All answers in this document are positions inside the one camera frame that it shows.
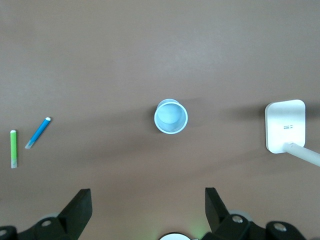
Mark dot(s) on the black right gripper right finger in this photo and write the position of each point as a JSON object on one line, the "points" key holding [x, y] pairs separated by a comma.
{"points": [[225, 227]]}

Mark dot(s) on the green marker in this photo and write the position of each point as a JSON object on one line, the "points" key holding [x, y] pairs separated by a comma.
{"points": [[14, 147]]}

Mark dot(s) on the white lamp stand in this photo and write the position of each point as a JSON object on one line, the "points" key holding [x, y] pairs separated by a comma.
{"points": [[285, 120]]}

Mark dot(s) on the blue marker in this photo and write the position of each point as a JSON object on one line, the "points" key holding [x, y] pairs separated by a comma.
{"points": [[38, 132]]}

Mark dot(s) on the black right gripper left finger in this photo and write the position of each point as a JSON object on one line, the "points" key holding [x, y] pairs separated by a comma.
{"points": [[67, 220]]}

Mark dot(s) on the blue mesh cup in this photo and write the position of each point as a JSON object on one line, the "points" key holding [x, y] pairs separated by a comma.
{"points": [[171, 116]]}

